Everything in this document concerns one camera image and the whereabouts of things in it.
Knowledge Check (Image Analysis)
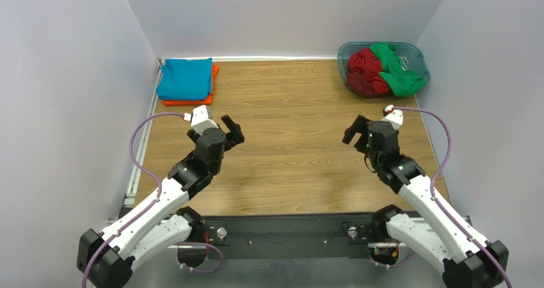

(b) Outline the green t shirt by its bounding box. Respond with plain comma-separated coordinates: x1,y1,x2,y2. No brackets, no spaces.
369,42,427,98

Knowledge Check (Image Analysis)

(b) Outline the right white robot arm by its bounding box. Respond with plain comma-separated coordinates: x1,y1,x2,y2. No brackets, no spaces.
342,110,510,287

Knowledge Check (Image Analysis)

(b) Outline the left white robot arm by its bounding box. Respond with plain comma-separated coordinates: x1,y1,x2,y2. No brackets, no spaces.
77,109,245,287

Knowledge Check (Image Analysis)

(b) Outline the orange folded t shirt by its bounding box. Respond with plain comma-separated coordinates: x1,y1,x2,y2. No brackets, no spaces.
162,64,220,107

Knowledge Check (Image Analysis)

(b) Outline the red t shirt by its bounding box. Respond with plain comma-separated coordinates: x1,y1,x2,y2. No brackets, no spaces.
345,48,392,98

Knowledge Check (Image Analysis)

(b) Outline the blue folded t shirt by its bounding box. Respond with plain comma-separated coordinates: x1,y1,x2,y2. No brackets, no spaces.
156,58,213,101

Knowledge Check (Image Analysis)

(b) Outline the teal plastic basket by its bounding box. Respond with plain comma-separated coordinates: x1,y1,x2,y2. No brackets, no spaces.
337,42,430,94

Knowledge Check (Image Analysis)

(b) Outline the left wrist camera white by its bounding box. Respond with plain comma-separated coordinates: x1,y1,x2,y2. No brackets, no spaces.
190,105,219,135

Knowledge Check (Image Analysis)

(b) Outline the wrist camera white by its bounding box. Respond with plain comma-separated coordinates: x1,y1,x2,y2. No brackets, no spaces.
190,105,219,135
382,105,404,130

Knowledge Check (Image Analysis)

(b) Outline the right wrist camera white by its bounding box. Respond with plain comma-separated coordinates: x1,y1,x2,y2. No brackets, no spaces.
382,105,404,130

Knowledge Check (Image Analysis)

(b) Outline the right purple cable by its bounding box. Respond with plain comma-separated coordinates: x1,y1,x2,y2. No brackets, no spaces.
384,105,514,288

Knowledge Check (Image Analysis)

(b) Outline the purple cable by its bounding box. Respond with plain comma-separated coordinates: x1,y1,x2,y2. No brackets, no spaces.
80,112,225,288
384,105,514,288

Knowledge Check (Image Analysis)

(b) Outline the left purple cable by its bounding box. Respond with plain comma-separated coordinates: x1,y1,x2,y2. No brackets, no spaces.
80,112,225,288

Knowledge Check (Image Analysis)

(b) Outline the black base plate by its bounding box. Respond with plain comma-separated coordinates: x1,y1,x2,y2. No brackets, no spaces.
188,212,400,260

